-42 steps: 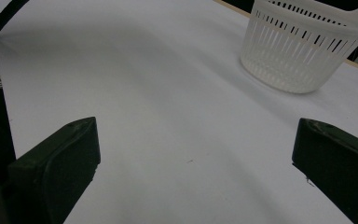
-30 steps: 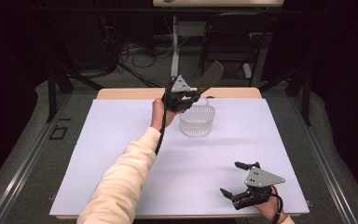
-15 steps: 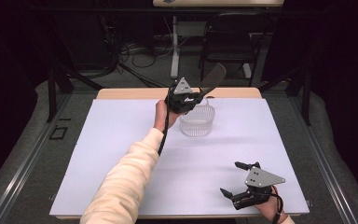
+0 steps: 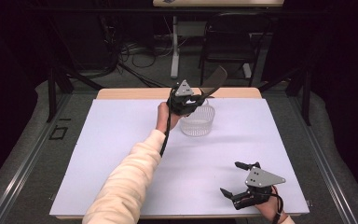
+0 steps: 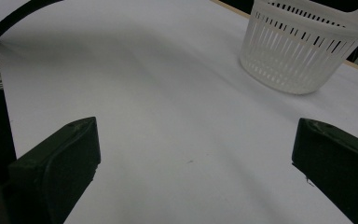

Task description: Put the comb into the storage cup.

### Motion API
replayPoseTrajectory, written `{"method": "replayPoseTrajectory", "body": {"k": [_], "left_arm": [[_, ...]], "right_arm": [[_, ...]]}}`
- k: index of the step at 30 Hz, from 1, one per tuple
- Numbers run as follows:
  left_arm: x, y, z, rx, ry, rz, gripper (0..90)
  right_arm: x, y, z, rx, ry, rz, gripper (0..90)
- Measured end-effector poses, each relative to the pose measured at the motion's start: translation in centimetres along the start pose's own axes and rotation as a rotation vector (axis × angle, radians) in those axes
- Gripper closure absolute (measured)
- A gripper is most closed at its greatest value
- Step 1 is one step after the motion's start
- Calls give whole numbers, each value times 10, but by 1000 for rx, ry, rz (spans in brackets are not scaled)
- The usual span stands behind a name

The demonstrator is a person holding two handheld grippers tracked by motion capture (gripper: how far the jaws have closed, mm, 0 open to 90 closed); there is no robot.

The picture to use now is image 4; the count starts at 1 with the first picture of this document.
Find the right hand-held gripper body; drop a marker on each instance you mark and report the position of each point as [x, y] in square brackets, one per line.
[261, 182]

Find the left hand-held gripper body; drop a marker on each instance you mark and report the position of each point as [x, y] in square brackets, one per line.
[183, 96]

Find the white plastic basket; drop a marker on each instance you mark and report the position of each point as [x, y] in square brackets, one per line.
[199, 124]

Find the black kitchen knife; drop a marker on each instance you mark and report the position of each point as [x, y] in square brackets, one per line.
[215, 80]

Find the person's left hand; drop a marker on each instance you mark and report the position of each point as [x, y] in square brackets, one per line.
[164, 116]

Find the person's right hand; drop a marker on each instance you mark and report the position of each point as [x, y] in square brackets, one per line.
[270, 208]

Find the white table mat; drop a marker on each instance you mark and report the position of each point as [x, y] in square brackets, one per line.
[211, 161]

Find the wooden desk with white legs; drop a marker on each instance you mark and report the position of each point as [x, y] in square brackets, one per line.
[175, 46]

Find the wooden table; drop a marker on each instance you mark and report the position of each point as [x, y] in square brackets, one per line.
[130, 93]

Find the black chair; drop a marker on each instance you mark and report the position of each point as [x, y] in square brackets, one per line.
[230, 46]

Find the black metal stand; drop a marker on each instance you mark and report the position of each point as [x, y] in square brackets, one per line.
[305, 93]
[51, 93]

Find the metal floor rail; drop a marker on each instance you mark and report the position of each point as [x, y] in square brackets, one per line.
[24, 168]
[323, 168]

